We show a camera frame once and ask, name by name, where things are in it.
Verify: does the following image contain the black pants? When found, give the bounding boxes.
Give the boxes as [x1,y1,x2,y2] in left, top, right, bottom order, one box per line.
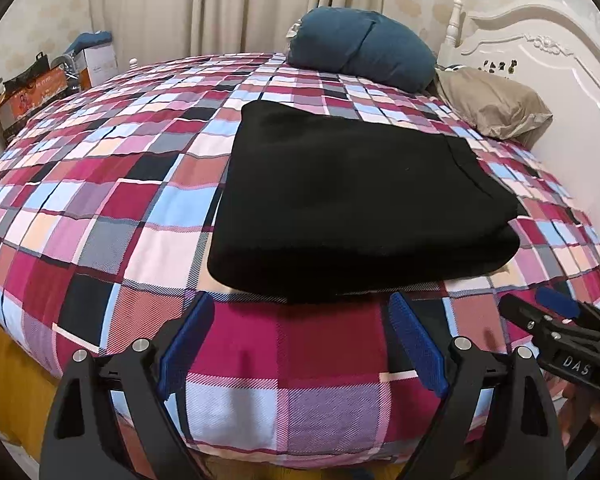
[208,101,520,300]

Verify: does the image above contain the right hand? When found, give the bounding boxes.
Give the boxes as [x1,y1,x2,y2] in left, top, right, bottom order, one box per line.
[558,384,600,444]

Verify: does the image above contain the beige pillow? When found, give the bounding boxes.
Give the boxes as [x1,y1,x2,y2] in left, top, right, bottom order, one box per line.
[434,66,553,141]

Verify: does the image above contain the plaid checkered bedspread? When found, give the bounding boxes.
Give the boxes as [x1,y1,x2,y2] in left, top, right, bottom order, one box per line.
[0,53,600,468]

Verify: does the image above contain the white carved headboard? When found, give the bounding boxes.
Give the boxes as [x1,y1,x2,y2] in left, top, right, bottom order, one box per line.
[438,0,600,237]

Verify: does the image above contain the orange printed box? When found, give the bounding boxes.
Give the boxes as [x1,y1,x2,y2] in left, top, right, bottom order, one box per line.
[0,67,69,144]

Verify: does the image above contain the dark blue pillow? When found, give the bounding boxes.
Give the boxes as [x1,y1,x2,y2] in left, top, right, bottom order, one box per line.
[287,6,436,93]

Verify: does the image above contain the black bag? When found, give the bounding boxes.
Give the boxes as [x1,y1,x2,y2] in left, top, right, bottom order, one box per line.
[3,52,50,94]

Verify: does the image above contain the white cardboard box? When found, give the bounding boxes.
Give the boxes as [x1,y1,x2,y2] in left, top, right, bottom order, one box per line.
[74,44,119,90]

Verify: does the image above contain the blue cloth on box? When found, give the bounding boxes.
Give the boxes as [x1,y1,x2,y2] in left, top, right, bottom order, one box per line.
[65,30,112,55]

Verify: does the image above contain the wooden bed frame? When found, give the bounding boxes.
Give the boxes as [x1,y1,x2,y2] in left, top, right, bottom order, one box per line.
[0,326,400,480]

